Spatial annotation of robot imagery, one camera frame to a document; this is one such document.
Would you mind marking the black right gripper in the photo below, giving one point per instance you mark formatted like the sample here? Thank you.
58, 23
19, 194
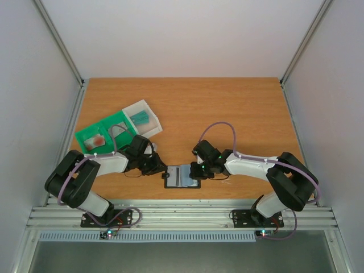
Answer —
195, 170

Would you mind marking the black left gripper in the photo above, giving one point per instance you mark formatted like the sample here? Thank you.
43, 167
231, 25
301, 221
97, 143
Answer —
157, 168

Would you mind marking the black card holder wallet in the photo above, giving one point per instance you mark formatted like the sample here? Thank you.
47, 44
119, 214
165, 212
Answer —
184, 178

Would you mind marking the white cherry blossom VIP card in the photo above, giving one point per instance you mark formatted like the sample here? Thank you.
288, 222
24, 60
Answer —
116, 130

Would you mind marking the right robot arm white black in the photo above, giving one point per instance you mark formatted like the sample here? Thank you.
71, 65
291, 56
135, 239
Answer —
292, 183

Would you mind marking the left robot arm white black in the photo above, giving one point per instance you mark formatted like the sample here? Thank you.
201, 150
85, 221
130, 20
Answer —
72, 180

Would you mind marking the teal card in white bin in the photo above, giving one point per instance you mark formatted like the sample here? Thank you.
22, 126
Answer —
140, 118

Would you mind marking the white translucent plastic bin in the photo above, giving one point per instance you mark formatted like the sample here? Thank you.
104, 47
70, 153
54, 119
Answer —
148, 130

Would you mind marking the green plastic sorting bin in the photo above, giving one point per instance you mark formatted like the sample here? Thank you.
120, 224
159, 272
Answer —
101, 128

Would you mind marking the right small circuit board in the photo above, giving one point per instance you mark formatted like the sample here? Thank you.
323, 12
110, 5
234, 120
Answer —
265, 233

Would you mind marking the small circuit board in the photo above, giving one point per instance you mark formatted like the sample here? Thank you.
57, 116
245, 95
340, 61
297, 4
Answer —
265, 233
108, 234

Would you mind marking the left small circuit board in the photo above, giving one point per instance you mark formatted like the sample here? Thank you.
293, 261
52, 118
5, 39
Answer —
108, 234

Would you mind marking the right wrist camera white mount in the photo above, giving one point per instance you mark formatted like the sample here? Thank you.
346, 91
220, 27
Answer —
199, 160

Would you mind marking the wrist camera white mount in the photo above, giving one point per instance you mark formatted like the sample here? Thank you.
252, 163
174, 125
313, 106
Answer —
151, 148
199, 160

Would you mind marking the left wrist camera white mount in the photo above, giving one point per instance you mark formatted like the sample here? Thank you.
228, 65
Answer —
151, 148

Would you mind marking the aluminium rail front frame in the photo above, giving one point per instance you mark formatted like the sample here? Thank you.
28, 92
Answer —
183, 214

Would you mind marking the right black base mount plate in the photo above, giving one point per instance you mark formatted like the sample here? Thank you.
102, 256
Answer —
245, 218

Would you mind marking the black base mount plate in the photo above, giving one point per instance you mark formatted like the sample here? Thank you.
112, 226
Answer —
119, 218
245, 218

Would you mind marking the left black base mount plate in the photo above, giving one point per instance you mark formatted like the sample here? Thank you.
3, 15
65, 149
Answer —
119, 218

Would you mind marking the grey slotted cable duct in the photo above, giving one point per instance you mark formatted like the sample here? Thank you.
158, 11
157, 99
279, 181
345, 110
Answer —
147, 236

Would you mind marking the left aluminium frame post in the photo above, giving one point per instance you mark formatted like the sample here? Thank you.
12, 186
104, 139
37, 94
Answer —
58, 40

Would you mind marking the aluminium frame post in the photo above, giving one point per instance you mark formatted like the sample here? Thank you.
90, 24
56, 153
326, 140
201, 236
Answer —
58, 40
314, 25

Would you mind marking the right aluminium frame post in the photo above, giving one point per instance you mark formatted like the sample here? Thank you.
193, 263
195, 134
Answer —
314, 25

